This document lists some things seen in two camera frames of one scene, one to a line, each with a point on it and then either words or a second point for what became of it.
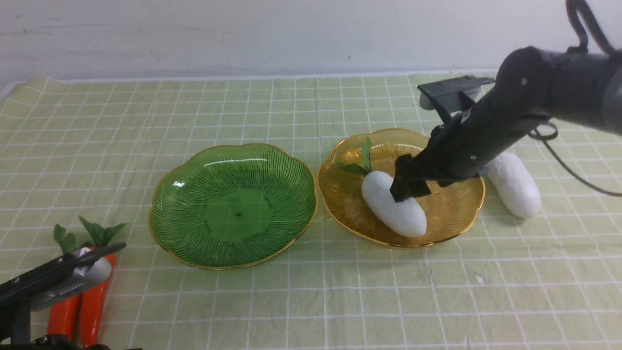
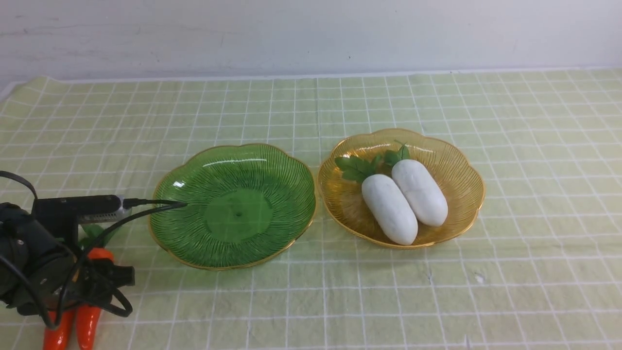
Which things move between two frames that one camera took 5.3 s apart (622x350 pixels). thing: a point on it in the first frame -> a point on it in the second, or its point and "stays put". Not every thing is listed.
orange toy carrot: [93, 302] stays put
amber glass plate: [448, 208] stays put
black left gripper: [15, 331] -> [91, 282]
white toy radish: [515, 188] -> [426, 195]
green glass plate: [224, 207] stays put
